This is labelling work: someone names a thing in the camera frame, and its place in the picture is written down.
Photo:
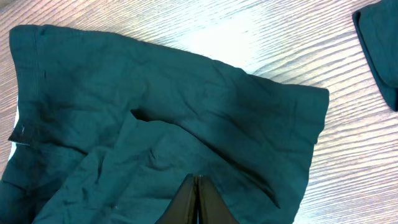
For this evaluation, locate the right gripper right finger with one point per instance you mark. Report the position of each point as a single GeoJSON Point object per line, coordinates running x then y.
{"type": "Point", "coordinates": [212, 209]}

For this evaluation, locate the dark folded garment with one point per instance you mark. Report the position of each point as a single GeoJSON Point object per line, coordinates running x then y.
{"type": "Point", "coordinates": [376, 27]}

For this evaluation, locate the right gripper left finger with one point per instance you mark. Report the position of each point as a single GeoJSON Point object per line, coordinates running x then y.
{"type": "Point", "coordinates": [183, 208]}

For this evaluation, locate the dark green shorts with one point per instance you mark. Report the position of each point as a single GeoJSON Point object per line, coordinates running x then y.
{"type": "Point", "coordinates": [109, 127]}

